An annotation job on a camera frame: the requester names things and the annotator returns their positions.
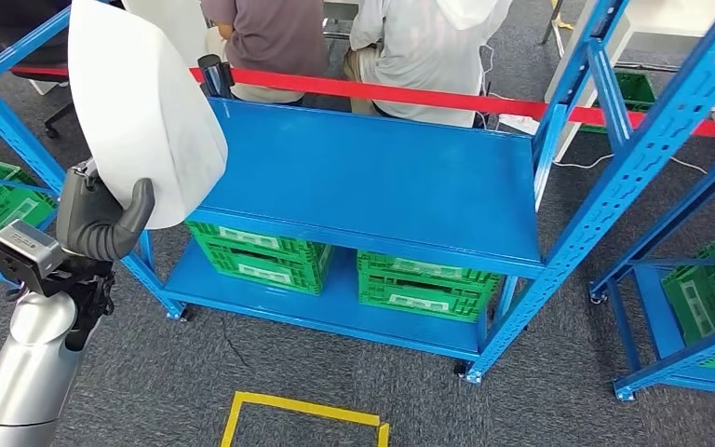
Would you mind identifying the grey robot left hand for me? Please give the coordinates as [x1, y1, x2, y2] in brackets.
[56, 158, 156, 263]

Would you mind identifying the green plastic crate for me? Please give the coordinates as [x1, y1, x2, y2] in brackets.
[185, 221, 334, 296]
[579, 69, 658, 135]
[357, 250, 505, 324]
[662, 215, 715, 372]
[0, 152, 59, 248]

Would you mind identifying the black office chair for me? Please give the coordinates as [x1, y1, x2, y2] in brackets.
[0, 0, 81, 140]

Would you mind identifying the person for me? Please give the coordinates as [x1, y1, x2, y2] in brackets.
[201, 0, 331, 105]
[344, 0, 515, 129]

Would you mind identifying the white desk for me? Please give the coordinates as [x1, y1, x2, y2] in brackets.
[322, 0, 362, 41]
[544, 0, 715, 163]

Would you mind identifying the red barrier tape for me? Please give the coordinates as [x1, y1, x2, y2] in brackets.
[10, 64, 715, 140]

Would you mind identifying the white power strip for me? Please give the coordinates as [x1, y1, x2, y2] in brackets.
[495, 114, 542, 136]

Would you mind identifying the black stanchion post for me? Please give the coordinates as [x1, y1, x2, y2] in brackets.
[197, 54, 236, 100]

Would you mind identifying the white floor cable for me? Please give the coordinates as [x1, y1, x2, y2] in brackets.
[553, 153, 715, 214]

